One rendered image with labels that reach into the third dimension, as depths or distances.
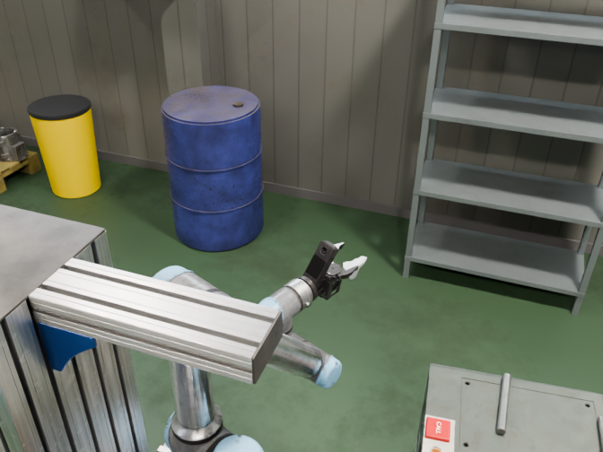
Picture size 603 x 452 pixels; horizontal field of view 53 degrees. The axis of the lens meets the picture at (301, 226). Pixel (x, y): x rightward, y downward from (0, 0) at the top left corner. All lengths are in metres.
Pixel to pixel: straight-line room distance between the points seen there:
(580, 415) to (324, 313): 2.29
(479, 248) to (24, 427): 3.64
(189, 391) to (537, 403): 0.94
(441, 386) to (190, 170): 2.69
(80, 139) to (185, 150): 1.24
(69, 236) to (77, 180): 4.24
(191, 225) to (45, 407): 3.43
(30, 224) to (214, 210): 3.23
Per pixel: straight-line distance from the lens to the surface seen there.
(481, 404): 1.76
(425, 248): 4.19
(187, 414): 1.41
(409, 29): 4.28
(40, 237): 0.97
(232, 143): 3.99
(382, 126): 4.54
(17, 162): 5.66
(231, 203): 4.18
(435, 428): 1.66
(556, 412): 1.81
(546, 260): 4.32
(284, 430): 3.24
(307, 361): 1.37
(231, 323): 0.76
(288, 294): 1.48
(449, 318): 3.93
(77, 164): 5.13
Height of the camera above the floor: 2.53
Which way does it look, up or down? 33 degrees down
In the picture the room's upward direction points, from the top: 1 degrees clockwise
